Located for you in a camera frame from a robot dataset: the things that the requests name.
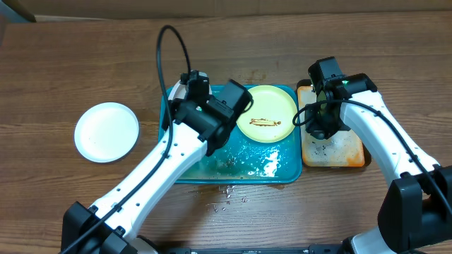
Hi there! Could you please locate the cardboard back panel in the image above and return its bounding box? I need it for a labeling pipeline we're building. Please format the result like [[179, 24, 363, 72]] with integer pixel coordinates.
[[21, 0, 451, 19]]

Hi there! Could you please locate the yellow-green plate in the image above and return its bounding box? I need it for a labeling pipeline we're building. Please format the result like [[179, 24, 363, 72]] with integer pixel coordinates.
[[237, 85, 297, 143]]

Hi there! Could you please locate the white plate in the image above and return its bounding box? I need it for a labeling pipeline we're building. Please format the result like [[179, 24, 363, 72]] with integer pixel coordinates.
[[73, 102, 140, 163], [168, 80, 212, 103]]

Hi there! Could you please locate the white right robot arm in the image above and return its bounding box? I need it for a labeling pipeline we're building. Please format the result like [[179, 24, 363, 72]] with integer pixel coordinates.
[[293, 73, 451, 253]]

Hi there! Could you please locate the orange soapy tray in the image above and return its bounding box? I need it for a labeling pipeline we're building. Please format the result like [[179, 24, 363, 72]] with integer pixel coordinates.
[[296, 78, 372, 169]]

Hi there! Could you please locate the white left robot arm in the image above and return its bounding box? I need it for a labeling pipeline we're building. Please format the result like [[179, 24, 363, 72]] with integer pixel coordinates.
[[61, 71, 253, 254]]

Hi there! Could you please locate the white plate front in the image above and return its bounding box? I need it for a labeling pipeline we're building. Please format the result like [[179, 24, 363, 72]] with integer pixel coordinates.
[[73, 102, 140, 163]]

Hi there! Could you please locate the teal plastic tray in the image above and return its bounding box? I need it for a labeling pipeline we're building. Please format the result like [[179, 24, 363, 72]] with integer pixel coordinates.
[[177, 85, 302, 184]]

